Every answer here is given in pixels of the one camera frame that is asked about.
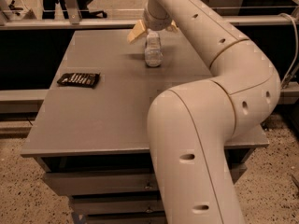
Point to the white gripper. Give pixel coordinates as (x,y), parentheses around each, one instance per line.
(156,22)

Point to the clear plastic water bottle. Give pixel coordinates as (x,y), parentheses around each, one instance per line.
(153,50)

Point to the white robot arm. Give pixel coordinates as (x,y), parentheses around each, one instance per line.
(188,125)

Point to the grey metal railing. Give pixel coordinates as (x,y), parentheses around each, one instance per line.
(22,11)

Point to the black snack packet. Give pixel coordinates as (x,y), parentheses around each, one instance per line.
(84,80)

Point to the grey drawer cabinet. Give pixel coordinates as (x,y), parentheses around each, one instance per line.
(105,128)

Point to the top grey drawer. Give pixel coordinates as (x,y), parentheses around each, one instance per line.
(101,182)

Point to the grey drawer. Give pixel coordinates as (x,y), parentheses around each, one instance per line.
(128,218)
(101,182)
(119,203)

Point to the bottom grey drawer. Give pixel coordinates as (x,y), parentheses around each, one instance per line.
(128,218)

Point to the middle grey drawer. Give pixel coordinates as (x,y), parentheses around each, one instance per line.
(119,203)

